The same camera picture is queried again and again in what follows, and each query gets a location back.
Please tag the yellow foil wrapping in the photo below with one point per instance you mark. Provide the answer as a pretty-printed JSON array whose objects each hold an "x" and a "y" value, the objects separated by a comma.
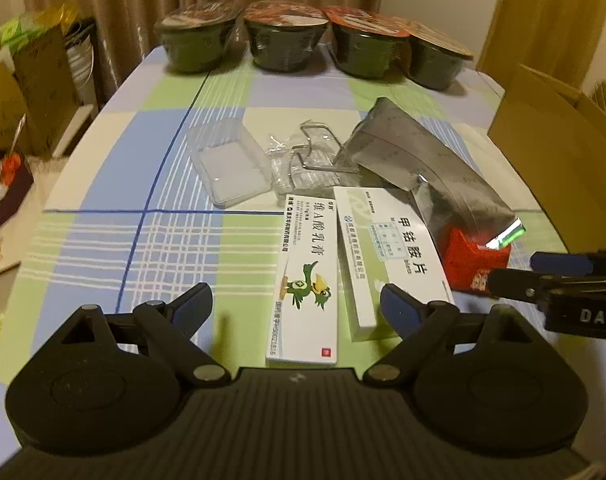
[{"x": 63, "y": 16}]

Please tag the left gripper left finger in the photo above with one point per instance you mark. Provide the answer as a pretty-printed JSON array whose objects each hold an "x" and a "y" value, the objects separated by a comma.
[{"x": 168, "y": 329}]

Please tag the golden yellow curtain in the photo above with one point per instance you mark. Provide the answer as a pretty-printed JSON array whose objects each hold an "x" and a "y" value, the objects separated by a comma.
[{"x": 556, "y": 37}]

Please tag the orange-lid noodle bowl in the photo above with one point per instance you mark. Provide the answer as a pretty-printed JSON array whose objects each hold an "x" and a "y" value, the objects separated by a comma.
[{"x": 435, "y": 59}]

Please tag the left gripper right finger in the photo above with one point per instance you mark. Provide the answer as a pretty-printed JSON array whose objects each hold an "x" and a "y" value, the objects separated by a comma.
[{"x": 421, "y": 326}]

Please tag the checkered tablecloth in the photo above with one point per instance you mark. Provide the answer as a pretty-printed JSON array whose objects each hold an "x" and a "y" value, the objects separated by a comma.
[{"x": 128, "y": 219}]

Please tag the brown-lid noodle bowl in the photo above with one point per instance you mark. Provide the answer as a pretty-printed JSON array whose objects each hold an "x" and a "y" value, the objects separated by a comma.
[{"x": 283, "y": 34}]

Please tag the dark-lid noodle bowl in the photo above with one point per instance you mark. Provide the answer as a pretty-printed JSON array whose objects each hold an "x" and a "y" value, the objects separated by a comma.
[{"x": 195, "y": 38}]

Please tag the green paper box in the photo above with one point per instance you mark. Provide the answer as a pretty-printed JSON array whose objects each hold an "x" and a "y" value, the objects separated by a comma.
[{"x": 19, "y": 32}]

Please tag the brown cardboard box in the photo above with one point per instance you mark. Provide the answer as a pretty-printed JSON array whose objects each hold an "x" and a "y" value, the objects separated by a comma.
[{"x": 554, "y": 136}]

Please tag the white duck medicine box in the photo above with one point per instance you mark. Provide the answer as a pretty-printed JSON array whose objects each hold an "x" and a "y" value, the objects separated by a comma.
[{"x": 303, "y": 325}]

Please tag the clear plastic blister tray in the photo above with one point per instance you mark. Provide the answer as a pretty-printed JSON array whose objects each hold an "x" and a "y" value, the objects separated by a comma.
[{"x": 230, "y": 163}]

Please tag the red-lid noodle bowl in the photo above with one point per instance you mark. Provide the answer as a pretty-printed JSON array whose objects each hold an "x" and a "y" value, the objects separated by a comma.
[{"x": 364, "y": 43}]

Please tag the white green medicine box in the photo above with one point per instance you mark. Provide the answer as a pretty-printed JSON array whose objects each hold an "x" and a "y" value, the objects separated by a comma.
[{"x": 385, "y": 241}]

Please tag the wire holder in plastic bag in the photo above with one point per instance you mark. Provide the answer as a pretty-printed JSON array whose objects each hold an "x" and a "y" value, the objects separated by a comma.
[{"x": 312, "y": 162}]

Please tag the cardboard boxes stack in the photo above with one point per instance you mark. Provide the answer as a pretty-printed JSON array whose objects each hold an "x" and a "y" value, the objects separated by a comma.
[{"x": 39, "y": 98}]

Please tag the silver foil pouch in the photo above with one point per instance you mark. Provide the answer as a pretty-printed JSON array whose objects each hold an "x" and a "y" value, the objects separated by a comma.
[{"x": 448, "y": 193}]

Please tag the dark red tray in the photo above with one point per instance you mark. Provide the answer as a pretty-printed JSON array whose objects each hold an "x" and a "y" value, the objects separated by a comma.
[{"x": 16, "y": 179}]

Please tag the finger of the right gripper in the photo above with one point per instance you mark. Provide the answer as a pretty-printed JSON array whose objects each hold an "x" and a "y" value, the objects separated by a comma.
[
  {"x": 589, "y": 263},
  {"x": 532, "y": 287}
]

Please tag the red candy wrapper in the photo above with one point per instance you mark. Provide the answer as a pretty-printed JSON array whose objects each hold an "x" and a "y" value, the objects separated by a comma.
[{"x": 467, "y": 265}]

